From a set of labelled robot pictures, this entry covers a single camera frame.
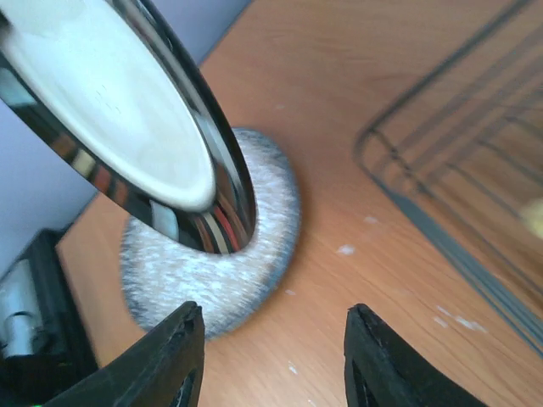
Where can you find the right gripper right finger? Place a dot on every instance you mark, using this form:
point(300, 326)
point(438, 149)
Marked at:
point(382, 369)

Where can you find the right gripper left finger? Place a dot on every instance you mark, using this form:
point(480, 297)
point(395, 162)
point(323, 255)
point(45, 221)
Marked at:
point(164, 368)

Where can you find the black wire dish rack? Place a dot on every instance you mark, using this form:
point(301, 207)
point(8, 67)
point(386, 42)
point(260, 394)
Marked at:
point(460, 154)

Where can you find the black rimmed cream plate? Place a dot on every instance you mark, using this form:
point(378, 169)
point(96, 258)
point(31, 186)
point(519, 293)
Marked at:
point(108, 86)

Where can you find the yellow mug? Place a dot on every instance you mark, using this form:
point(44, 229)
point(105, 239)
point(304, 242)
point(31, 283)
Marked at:
point(532, 216)

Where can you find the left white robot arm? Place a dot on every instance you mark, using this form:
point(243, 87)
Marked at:
point(44, 345)

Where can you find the grey speckled large plate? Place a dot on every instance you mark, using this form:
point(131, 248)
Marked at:
point(158, 275)

